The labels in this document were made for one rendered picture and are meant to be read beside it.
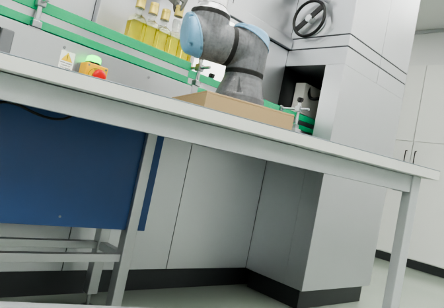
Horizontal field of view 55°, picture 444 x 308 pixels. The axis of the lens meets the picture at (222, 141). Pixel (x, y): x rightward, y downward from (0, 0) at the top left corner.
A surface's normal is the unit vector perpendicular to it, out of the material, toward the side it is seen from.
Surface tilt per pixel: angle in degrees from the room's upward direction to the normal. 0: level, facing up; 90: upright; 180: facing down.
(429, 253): 90
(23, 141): 90
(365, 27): 90
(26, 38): 90
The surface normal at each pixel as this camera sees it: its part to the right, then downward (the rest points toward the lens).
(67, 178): 0.68, 0.09
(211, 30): 0.38, 0.00
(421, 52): -0.70, -0.19
